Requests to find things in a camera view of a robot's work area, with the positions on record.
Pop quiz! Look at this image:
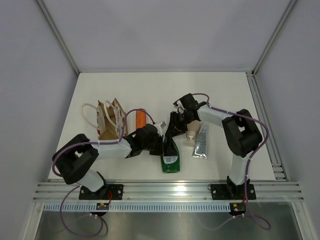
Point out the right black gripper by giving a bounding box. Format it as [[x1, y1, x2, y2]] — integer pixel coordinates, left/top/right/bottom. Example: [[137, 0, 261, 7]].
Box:
[[166, 111, 195, 138]]

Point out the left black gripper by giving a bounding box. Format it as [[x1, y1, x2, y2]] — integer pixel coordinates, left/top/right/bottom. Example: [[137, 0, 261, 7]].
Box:
[[142, 133, 177, 157]]

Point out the green dish soap bottle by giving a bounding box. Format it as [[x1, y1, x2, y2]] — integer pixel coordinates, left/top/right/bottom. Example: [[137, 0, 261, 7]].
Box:
[[160, 141, 181, 174]]

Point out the orange blue spray bottle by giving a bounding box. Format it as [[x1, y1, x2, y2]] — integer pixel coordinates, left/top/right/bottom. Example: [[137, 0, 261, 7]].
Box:
[[135, 109, 147, 130]]

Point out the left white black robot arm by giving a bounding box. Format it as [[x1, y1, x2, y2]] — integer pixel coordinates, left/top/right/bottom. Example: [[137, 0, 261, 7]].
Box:
[[52, 121, 166, 200]]

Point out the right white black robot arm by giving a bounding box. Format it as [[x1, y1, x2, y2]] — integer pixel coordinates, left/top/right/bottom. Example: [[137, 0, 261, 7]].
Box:
[[163, 93, 263, 200]]

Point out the beige pump lotion bottle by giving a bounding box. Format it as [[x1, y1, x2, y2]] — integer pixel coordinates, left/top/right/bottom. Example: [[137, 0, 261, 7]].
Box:
[[184, 120, 201, 147]]

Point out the silver toothpaste tube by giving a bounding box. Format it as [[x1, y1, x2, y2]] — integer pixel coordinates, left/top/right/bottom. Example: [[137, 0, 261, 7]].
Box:
[[192, 125, 208, 159]]

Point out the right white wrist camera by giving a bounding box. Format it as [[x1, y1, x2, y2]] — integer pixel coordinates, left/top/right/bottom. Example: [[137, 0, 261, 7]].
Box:
[[174, 103, 185, 114]]

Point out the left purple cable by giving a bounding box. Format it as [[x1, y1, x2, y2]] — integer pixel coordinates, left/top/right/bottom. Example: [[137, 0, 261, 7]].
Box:
[[51, 108, 157, 237]]

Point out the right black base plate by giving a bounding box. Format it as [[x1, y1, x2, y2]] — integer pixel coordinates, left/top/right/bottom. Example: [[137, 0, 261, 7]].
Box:
[[208, 183, 257, 201]]

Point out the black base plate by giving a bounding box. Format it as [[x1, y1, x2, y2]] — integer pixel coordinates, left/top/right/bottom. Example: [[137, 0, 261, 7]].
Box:
[[78, 184, 124, 201], [208, 183, 257, 201]]

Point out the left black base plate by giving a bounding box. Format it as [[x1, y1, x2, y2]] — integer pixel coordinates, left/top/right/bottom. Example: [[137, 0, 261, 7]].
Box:
[[78, 184, 124, 201]]

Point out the aluminium mounting rail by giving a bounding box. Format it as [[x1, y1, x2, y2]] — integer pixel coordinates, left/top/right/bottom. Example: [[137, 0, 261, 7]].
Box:
[[32, 181, 304, 203]]

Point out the right side aluminium rail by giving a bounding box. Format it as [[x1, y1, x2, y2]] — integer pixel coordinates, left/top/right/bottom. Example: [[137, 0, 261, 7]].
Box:
[[245, 71, 290, 182]]

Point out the white slotted cable duct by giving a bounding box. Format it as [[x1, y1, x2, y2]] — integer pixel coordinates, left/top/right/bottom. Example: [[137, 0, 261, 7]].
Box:
[[43, 202, 231, 213]]

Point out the right aluminium frame post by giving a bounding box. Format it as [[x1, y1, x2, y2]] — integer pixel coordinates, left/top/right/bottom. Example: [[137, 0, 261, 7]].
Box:
[[251, 0, 299, 77]]

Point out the aluminium frame post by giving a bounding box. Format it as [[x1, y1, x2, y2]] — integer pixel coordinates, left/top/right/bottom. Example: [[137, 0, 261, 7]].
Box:
[[34, 0, 81, 77], [251, 0, 299, 77]]

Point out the left aluminium frame post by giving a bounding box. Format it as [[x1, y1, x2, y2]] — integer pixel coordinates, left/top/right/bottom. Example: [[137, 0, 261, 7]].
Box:
[[34, 0, 81, 77]]

